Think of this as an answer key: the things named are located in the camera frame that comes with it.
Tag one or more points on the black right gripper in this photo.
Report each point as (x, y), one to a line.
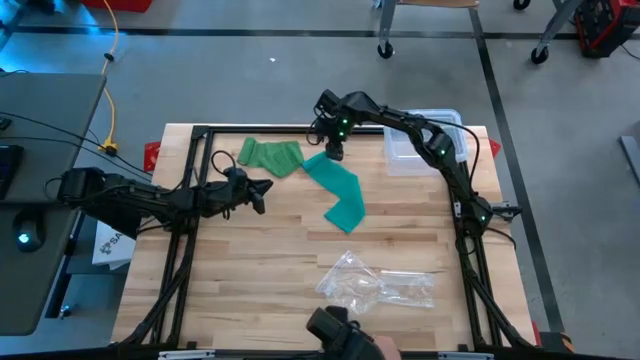
(332, 129)

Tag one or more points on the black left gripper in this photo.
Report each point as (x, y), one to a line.
(230, 197)

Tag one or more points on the teal elastic bandage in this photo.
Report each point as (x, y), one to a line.
(340, 190)

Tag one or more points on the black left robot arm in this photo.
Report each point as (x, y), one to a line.
(125, 195)

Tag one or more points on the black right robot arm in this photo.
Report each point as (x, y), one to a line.
(450, 165)

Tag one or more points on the light green elastic bandage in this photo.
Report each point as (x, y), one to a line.
(272, 157)

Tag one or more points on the clear plastic lidded container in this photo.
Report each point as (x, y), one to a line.
(400, 160)

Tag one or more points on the red clamp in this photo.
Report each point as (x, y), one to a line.
(151, 156)
(494, 148)

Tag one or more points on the crumpled clear plastic bag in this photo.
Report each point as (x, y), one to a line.
(350, 285)

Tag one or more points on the grey cart leg with caster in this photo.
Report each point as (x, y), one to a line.
(385, 25)

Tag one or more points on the black diagonal beam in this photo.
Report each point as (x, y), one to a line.
(125, 229)

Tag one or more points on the white printed paper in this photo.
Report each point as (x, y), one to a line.
(112, 247)

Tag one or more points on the black handheld device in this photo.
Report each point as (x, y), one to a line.
(340, 335)

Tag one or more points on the grey metal connector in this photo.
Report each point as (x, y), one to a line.
(507, 210)

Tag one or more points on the person's hand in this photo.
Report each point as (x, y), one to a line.
(387, 350)

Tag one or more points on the grey desk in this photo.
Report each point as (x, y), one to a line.
(45, 150)

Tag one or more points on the black computer mouse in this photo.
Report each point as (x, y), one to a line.
(27, 232)

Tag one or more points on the black caster wheel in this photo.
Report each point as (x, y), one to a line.
(521, 4)

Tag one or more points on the red crate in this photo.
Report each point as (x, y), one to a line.
(117, 4)

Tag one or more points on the grey table leg with caster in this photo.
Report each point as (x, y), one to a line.
(555, 30)

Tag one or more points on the black keyboard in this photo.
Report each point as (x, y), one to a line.
(7, 170)

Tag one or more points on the black and orange box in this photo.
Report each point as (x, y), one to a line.
(555, 342)

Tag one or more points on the grey metal bar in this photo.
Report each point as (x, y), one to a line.
(631, 160)

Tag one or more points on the red and black toolbox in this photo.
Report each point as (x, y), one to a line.
(607, 25)

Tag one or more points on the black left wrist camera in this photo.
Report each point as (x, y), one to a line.
(235, 175)

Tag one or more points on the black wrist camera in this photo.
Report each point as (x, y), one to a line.
(330, 102)
(235, 175)

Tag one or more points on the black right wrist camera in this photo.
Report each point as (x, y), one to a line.
(330, 102)

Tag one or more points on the silver mounting bracket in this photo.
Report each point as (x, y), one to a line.
(456, 209)

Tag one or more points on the white metal bracket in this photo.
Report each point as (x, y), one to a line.
(185, 355)
(465, 356)

